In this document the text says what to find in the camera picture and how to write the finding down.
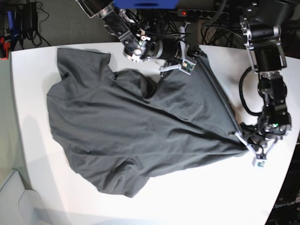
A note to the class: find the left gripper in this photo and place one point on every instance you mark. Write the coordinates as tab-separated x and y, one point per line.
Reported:
265	128

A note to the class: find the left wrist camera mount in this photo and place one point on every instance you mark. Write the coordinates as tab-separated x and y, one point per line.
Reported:
260	151

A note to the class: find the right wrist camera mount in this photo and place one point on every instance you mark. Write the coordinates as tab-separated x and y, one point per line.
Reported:
186	64

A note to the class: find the dark grey t-shirt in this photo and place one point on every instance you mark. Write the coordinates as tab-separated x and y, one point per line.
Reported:
119	129

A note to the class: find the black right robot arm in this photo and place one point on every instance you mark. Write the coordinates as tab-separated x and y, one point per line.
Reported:
146	34

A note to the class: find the blue box overhead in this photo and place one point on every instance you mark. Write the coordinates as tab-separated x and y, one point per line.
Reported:
146	4

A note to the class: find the black power strip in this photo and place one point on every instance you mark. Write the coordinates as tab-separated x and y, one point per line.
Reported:
195	14

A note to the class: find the red clamp tool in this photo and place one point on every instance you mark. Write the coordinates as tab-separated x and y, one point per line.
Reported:
4	48

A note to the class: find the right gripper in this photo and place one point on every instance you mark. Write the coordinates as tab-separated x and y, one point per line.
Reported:
161	49

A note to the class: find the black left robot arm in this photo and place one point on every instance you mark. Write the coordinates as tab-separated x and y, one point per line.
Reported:
261	23

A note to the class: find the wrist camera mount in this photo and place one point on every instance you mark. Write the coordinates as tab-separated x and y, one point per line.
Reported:
186	64
260	151

